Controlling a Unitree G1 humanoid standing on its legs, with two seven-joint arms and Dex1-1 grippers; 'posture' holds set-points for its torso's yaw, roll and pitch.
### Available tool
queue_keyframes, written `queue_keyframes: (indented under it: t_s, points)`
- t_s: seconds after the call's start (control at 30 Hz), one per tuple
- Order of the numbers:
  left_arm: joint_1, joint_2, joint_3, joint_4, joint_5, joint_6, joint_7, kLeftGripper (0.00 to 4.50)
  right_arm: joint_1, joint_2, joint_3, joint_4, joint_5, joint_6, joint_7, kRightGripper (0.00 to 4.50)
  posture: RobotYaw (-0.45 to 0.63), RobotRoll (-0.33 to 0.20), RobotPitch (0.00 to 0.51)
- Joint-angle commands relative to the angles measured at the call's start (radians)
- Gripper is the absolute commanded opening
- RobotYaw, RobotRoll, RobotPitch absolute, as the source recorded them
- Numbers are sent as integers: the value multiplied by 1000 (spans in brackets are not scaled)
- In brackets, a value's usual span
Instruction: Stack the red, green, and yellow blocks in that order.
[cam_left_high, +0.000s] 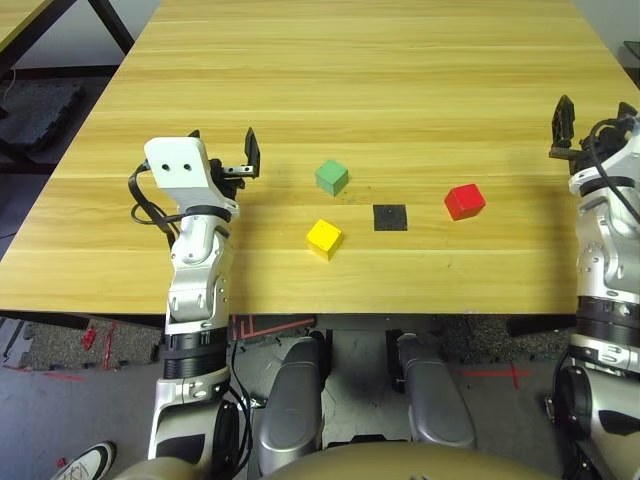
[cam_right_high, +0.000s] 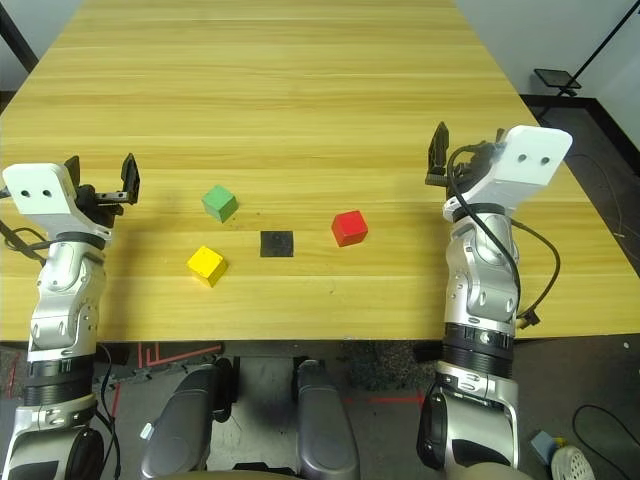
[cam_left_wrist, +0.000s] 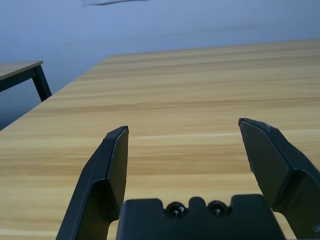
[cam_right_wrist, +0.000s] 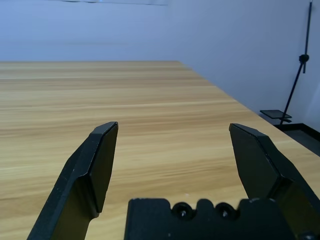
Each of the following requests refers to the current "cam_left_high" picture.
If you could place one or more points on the wooden side table black frame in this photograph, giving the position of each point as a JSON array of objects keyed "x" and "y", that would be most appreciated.
[{"x": 20, "y": 20}]

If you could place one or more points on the yellow wooden block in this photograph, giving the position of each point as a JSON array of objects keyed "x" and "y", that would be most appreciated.
[{"x": 324, "y": 239}]

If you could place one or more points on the tan robot torso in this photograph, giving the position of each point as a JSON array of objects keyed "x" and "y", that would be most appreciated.
[{"x": 350, "y": 465}]

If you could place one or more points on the red wooden block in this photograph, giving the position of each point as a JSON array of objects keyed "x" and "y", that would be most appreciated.
[{"x": 465, "y": 201}]

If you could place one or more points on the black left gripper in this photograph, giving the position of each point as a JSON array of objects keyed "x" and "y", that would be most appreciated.
[{"x": 226, "y": 181}]

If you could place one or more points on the black foam floor mat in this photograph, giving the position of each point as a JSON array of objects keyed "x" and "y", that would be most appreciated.
[{"x": 35, "y": 117}]

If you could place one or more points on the silver left robot leg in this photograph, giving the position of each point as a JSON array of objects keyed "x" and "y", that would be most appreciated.
[{"x": 292, "y": 405}]

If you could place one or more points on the speckled grey foam mat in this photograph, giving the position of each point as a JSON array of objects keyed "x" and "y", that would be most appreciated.
[{"x": 490, "y": 340}]

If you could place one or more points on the black square pad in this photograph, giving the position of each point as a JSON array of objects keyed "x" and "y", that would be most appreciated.
[{"x": 390, "y": 218}]

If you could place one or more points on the silver robot leg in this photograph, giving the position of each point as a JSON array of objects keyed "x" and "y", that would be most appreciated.
[
  {"x": 437, "y": 400},
  {"x": 292, "y": 405}
]

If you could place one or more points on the white sneaker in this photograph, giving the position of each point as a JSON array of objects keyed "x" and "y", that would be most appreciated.
[{"x": 87, "y": 462}]

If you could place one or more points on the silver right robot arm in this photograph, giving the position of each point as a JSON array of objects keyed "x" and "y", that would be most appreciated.
[{"x": 600, "y": 260}]

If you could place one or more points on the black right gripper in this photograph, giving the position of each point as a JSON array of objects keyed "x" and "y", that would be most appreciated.
[{"x": 607, "y": 137}]

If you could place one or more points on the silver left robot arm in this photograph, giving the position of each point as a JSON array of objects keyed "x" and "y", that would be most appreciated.
[{"x": 197, "y": 280}]

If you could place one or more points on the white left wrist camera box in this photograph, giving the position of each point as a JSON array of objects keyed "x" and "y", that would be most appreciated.
[{"x": 175, "y": 165}]

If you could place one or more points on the black stand plate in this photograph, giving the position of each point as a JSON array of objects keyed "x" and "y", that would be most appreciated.
[{"x": 631, "y": 52}]

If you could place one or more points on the silver right robot leg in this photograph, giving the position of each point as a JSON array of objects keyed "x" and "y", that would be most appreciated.
[{"x": 437, "y": 400}]

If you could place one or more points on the green wooden block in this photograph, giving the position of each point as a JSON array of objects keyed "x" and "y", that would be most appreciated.
[{"x": 331, "y": 177}]

